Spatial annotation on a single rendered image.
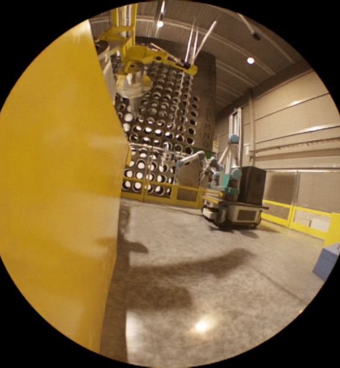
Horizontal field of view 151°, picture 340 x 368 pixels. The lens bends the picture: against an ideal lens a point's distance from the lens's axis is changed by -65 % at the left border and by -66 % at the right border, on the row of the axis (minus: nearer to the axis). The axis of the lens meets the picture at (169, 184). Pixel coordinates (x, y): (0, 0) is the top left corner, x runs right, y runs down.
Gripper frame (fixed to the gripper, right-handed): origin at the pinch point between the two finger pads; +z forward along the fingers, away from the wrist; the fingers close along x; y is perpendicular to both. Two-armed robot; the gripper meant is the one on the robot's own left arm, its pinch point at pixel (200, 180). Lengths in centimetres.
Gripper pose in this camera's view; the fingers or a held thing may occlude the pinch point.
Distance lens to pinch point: 152.5
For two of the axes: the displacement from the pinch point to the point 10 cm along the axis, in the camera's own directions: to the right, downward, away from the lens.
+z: -5.4, 8.3, 1.4
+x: -0.3, 1.5, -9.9
